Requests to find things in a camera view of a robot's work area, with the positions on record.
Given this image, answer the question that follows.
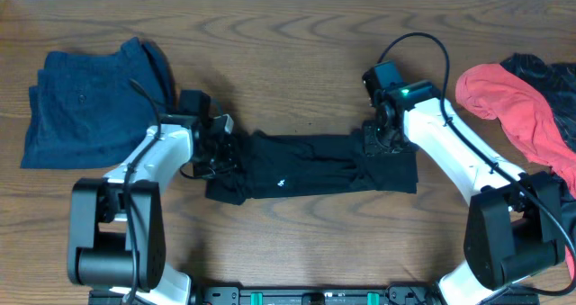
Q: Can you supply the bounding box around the black polo shirt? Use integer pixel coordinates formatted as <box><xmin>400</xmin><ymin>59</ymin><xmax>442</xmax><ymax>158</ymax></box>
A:
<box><xmin>205</xmin><ymin>130</ymin><xmax>419</xmax><ymax>205</ymax></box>

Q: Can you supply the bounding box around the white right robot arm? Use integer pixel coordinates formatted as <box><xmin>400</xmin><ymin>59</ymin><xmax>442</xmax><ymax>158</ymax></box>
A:
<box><xmin>364</xmin><ymin>95</ymin><xmax>575</xmax><ymax>304</ymax></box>

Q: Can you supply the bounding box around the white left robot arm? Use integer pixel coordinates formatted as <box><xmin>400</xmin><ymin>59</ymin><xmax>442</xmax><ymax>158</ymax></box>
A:
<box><xmin>67</xmin><ymin>115</ymin><xmax>233</xmax><ymax>304</ymax></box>

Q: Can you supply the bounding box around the red garment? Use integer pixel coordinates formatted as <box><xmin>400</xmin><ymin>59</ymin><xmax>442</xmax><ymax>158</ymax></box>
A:
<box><xmin>454</xmin><ymin>62</ymin><xmax>576</xmax><ymax>279</ymax></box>

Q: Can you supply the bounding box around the folded navy blue garment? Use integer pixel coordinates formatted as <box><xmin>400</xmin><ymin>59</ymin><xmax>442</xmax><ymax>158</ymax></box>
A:
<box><xmin>21</xmin><ymin>38</ymin><xmax>175</xmax><ymax>169</ymax></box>

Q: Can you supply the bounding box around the black patterned garment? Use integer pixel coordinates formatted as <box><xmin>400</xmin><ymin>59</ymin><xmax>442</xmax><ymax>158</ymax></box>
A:
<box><xmin>500</xmin><ymin>53</ymin><xmax>575</xmax><ymax>150</ymax></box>

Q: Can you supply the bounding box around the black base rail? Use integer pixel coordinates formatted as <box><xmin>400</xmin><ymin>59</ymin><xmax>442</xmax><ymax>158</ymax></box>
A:
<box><xmin>87</xmin><ymin>283</ymin><xmax>541</xmax><ymax>305</ymax></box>

